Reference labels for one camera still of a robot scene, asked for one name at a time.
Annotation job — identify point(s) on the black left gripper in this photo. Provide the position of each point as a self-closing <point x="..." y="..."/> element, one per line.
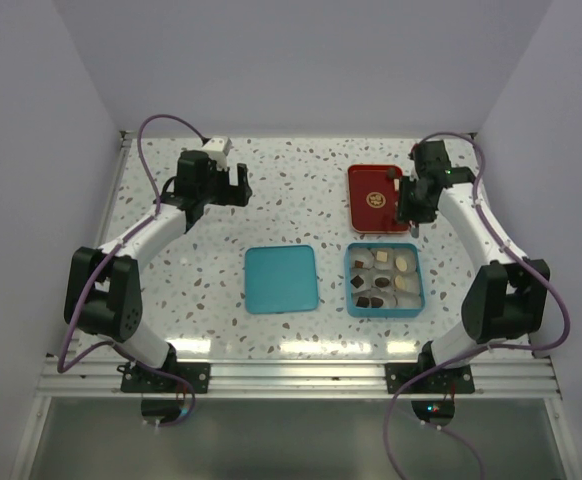
<point x="232" y="195"/>

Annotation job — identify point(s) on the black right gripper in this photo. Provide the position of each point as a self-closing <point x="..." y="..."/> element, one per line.
<point x="405" y="210"/>

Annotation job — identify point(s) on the white oval chocolate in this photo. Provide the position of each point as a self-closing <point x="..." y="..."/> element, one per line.
<point x="402" y="264"/>
<point x="401" y="284"/>

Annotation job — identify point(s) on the cream chocolate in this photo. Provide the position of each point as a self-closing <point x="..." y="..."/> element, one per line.
<point x="382" y="257"/>

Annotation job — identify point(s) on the brown fluted cup chocolate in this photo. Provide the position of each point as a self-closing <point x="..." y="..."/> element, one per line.
<point x="382" y="282"/>

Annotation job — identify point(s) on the dark square chocolate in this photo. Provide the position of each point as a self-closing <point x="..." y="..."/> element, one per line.
<point x="357" y="282"/>

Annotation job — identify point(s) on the teal tin lid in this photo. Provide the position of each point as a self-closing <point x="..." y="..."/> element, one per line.
<point x="280" y="279"/>

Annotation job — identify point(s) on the teal tin box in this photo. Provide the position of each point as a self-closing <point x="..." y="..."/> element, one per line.
<point x="396" y="303"/>

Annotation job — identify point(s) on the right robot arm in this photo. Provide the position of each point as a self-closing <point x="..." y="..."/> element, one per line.
<point x="507" y="296"/>

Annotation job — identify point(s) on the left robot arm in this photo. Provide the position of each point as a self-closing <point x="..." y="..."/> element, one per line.
<point x="104" y="295"/>

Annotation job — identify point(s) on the red lacquer tray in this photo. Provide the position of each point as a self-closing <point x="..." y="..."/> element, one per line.
<point x="373" y="198"/>

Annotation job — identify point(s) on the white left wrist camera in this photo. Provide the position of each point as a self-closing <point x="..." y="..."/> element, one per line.
<point x="218" y="149"/>

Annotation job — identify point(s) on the aluminium mounting rail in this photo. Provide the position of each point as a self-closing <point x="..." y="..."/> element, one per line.
<point x="312" y="379"/>

